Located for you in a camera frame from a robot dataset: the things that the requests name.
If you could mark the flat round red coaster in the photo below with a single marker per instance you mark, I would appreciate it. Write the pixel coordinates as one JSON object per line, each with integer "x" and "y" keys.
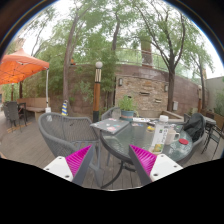
{"x": 183, "y": 141}

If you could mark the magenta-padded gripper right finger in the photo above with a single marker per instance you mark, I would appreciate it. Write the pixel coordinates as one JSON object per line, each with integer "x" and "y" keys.
{"x": 163, "y": 165}

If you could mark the clear drink bottle white cap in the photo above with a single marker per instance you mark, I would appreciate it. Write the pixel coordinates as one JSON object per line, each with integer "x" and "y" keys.
{"x": 159, "y": 133}

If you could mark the black metal patio chair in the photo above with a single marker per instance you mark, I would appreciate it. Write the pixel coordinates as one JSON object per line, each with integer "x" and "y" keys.
{"x": 215, "y": 133}

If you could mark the grey laptop with stickers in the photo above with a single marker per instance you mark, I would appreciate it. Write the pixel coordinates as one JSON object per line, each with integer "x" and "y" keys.
{"x": 110, "y": 126}

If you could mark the dark patio chair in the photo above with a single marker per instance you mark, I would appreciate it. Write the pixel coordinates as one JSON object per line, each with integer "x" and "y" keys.
{"x": 13, "y": 113}

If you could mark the black backpack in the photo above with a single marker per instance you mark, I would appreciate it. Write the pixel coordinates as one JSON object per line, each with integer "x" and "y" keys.
{"x": 195, "y": 126}

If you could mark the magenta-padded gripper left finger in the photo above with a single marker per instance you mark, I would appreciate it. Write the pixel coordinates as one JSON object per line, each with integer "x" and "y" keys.
{"x": 60, "y": 166}

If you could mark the green plant in blue pot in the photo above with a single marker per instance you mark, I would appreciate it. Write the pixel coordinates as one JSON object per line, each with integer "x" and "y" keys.
{"x": 127, "y": 106}

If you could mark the white booklet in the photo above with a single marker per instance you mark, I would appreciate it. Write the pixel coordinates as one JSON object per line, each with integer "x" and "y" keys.
{"x": 141, "y": 119}

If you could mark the blue yellow striped cone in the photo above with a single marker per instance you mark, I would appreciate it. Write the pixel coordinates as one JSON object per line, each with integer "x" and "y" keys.
{"x": 65, "y": 109}

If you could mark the forked trunk tree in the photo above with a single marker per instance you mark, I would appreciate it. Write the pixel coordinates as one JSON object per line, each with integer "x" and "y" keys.
{"x": 171, "y": 86}

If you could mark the wooden bench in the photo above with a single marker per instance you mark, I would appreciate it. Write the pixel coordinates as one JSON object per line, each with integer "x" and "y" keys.
{"x": 33, "y": 106}

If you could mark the wooden lamp post globe light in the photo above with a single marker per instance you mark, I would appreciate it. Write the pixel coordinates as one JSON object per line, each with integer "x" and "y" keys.
{"x": 97, "y": 96}
{"x": 200, "y": 98}

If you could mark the leaning trunk tree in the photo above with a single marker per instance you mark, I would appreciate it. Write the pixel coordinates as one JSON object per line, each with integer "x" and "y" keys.
{"x": 68, "y": 66}

